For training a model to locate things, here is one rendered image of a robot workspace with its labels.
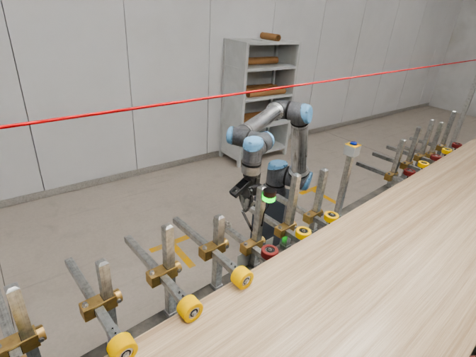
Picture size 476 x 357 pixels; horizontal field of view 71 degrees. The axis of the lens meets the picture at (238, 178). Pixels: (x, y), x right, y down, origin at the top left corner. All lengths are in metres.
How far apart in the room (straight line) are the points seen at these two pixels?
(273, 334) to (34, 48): 3.11
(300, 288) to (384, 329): 0.33
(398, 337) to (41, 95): 3.35
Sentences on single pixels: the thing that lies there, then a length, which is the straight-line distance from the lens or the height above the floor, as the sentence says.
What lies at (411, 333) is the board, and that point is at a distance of 1.46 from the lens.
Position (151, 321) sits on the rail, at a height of 0.70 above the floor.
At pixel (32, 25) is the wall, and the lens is 3.61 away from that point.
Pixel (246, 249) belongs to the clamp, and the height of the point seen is 0.86.
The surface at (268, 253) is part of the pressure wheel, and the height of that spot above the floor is 0.91.
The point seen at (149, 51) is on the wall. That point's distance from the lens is 3.94.
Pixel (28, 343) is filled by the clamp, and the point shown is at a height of 0.95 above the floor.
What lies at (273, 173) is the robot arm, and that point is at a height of 0.81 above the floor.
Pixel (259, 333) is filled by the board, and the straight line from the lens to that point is 1.28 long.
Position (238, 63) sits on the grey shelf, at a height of 1.31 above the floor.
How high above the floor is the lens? 1.90
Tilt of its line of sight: 27 degrees down
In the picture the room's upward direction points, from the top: 4 degrees clockwise
